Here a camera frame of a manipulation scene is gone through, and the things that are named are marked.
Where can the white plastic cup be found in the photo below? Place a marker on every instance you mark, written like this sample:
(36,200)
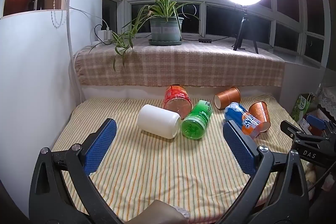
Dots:
(158,121)

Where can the white lace cloth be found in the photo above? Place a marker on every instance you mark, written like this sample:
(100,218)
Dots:
(328,99)

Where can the dark bottle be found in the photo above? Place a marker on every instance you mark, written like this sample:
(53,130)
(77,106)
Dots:
(38,1)

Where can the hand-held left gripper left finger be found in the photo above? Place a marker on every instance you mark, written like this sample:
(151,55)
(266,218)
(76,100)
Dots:
(101,146)

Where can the copper paper cup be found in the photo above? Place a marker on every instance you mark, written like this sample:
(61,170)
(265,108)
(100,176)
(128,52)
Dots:
(260,113)
(227,98)

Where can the blue and orange printed cup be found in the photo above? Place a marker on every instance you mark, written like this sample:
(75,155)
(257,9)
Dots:
(242,116)

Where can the white window frame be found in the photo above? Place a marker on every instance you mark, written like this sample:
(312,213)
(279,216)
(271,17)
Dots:
(202,3)

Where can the white pipe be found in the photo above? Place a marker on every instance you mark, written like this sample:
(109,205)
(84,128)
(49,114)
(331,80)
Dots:
(71,29)

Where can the red plastic bottle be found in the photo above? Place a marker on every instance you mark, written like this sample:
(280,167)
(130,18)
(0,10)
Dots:
(177,99)

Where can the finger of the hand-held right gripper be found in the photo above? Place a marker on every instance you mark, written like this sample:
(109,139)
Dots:
(288,128)
(316,121)

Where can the green plastic bottle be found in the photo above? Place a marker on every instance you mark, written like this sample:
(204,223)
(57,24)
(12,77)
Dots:
(198,121)

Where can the black tripod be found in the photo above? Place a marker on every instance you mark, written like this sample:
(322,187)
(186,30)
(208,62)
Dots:
(242,27)

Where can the brown grey cloth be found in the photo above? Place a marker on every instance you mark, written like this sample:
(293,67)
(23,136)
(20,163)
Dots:
(157,213)

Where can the green printed box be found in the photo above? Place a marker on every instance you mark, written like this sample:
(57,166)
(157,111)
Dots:
(302,106)

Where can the green pot saucer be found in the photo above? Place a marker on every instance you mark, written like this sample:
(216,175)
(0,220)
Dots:
(165,43)

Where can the white power strip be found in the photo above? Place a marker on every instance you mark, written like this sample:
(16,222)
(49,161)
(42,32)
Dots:
(103,43)

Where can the white charger plug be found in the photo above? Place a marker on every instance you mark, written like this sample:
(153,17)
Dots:
(108,33)
(100,32)

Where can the spider plant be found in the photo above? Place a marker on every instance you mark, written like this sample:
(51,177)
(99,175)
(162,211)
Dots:
(160,7)

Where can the grey-green plant pot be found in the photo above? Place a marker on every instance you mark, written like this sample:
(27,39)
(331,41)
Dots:
(165,29)

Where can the yellow striped cloth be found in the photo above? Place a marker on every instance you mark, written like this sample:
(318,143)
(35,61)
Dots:
(157,174)

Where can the checkered fringed blanket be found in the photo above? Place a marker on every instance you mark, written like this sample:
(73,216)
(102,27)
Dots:
(183,66)

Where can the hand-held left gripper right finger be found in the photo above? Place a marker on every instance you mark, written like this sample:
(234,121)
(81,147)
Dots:
(240,149)

